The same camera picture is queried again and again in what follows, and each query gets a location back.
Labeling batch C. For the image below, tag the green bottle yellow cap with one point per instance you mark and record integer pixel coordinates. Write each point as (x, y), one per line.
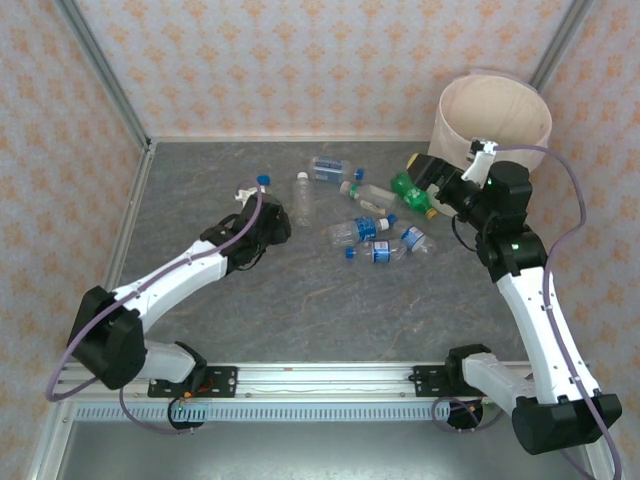
(412, 197)

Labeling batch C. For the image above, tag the clear bottle white cap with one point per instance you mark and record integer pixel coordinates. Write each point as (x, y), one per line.
(303, 202)

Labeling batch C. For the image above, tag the clear bottle barcode blue cap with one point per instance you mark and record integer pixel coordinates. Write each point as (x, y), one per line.
(263, 179)

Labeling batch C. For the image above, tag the square clear bottle green label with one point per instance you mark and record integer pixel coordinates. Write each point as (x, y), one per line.
(375, 196)

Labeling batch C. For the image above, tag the clear plastic bottle blue label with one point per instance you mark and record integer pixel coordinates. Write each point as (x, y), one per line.
(362, 229)
(414, 238)
(380, 251)

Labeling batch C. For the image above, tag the soda water bottle blue cap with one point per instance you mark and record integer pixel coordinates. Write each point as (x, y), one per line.
(327, 167)

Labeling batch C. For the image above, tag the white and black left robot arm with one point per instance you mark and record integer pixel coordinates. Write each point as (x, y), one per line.
(165, 280)

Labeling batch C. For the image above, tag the cream plastic waste bin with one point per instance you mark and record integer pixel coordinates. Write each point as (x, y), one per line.
(447, 142)

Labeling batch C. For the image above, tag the grey metal base panel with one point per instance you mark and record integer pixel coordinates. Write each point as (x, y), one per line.
(300, 450)

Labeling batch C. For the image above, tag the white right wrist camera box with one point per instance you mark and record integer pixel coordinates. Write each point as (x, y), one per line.
(477, 162)

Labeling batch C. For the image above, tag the white wall base trim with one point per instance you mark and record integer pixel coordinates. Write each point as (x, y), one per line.
(250, 139)

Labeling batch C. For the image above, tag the aluminium table edge rail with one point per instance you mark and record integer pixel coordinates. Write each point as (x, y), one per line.
(119, 240)

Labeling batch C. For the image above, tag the aluminium frame post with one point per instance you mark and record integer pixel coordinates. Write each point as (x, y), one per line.
(561, 40)
(107, 75)

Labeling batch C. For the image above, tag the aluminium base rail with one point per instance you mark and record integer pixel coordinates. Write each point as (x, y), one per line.
(325, 382)

